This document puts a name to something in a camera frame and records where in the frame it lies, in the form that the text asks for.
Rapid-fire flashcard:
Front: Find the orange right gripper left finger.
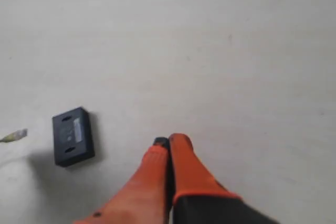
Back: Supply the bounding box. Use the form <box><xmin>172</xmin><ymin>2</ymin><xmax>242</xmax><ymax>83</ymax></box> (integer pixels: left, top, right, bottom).
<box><xmin>75</xmin><ymin>137</ymin><xmax>170</xmax><ymax>223</ymax></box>

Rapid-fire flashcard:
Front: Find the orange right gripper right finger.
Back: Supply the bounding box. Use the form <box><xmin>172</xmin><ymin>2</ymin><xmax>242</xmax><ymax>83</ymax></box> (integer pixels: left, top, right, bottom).
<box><xmin>169</xmin><ymin>133</ymin><xmax>276</xmax><ymax>223</ymax></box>

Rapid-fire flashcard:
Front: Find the black network switch box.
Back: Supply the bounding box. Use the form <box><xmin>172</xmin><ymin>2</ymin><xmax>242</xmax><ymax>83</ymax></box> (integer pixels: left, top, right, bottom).
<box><xmin>52</xmin><ymin>107</ymin><xmax>95</xmax><ymax>167</ymax></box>

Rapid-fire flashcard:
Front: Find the yellow ethernet cable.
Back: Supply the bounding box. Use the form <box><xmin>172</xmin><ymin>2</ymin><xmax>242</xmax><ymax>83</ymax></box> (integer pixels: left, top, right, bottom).
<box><xmin>0</xmin><ymin>128</ymin><xmax>28</xmax><ymax>144</ymax></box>

